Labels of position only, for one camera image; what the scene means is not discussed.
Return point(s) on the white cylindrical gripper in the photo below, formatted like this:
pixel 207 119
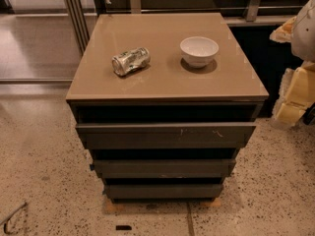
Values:
pixel 305 33

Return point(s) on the grey drawer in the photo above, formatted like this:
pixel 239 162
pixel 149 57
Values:
pixel 194 191
pixel 182 168
pixel 165 135

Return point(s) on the black tape floor marker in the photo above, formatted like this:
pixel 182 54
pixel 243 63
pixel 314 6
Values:
pixel 123 227

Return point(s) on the grey top drawer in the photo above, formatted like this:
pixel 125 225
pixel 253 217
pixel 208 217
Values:
pixel 165 135

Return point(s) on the grey drawer cabinet beige top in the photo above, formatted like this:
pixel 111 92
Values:
pixel 168 90

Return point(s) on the white ceramic bowl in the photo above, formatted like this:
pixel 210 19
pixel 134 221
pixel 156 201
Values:
pixel 198 51

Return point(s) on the metal frame rails left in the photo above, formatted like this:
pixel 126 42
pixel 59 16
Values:
pixel 82 36

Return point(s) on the crushed silver green can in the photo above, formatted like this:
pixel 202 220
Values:
pixel 130 61

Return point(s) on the black caster wheel right edge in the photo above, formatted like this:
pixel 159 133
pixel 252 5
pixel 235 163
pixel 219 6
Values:
pixel 309 116

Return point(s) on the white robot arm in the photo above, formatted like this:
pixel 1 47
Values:
pixel 299 31

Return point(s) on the grey middle drawer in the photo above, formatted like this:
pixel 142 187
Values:
pixel 182 168

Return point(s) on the grey bottom drawer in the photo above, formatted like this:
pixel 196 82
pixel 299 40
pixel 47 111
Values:
pixel 194 191

